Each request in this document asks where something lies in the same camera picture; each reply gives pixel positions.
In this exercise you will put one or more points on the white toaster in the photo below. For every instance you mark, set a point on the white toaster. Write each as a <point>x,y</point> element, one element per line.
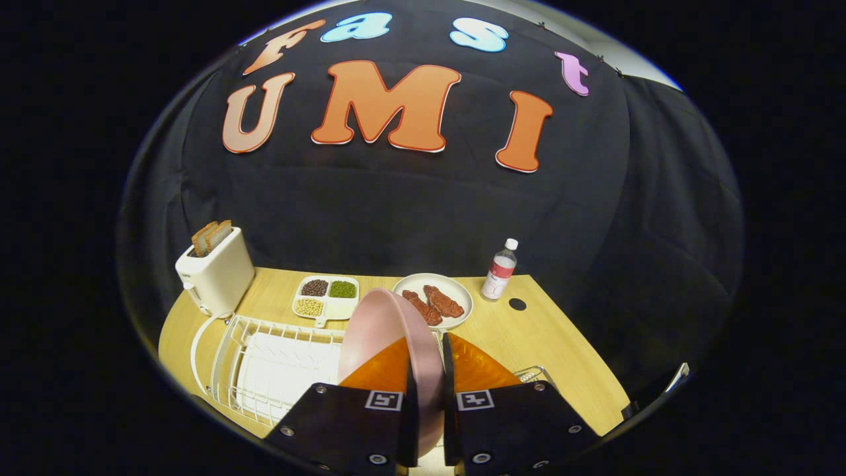
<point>221,277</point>

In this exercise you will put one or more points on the white round plate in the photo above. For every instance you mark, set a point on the white round plate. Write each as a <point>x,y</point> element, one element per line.
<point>456,291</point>

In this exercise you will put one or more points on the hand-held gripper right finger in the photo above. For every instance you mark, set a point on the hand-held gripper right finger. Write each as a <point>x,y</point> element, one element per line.
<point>451,423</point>

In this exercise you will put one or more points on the white divided snack tray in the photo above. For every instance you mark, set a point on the white divided snack tray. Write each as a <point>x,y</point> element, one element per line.
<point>340,309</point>

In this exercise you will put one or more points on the yellow beans heap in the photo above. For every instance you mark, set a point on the yellow beans heap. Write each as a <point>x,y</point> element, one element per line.
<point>308,307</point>

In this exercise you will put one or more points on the clear water bottle red label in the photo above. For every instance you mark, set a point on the clear water bottle red label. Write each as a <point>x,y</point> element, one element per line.
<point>499,274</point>

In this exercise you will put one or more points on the green beans heap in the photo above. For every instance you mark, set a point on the green beans heap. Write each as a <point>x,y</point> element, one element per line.
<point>342,289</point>

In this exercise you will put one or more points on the black backdrop cloth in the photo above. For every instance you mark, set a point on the black backdrop cloth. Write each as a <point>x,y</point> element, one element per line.
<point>410,211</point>

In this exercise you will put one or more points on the black round table grommet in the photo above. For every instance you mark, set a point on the black round table grommet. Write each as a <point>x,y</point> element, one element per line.
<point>517,304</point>

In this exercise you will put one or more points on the red meat piece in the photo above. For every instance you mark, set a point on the red meat piece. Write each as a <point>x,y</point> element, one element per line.
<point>444,303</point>
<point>423,309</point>

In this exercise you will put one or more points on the pink plate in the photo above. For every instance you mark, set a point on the pink plate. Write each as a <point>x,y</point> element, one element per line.
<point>377,324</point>

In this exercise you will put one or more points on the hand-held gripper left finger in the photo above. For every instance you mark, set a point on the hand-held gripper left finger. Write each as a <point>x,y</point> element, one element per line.
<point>410,430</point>

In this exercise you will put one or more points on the white drip tray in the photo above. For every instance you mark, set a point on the white drip tray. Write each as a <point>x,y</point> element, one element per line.
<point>291,377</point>

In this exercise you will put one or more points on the dark brown beans heap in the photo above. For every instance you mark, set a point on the dark brown beans heap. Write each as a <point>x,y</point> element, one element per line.
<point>314,287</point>

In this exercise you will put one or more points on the toast bread slice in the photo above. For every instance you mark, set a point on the toast bread slice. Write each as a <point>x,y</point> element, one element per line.
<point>201,239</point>
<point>221,233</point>

